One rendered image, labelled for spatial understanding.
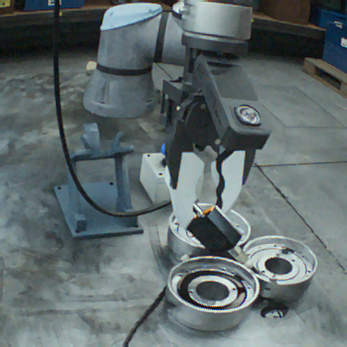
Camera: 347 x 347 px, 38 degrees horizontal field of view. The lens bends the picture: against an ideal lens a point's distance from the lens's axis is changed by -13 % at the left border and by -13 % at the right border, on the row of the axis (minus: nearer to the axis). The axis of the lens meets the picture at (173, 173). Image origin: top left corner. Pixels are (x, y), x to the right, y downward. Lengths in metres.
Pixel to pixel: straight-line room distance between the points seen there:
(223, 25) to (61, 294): 0.35
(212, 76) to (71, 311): 0.30
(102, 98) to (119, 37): 0.14
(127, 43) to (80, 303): 0.57
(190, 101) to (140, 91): 0.53
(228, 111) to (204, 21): 0.10
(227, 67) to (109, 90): 0.54
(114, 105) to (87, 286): 0.50
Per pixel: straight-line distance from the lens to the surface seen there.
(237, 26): 0.54
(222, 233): 0.59
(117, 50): 1.04
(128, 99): 1.06
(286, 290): 0.64
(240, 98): 0.51
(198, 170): 0.58
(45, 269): 0.66
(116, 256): 0.70
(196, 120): 0.55
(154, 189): 0.80
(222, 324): 0.59
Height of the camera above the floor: 1.22
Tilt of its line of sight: 28 degrees down
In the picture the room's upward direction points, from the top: 8 degrees clockwise
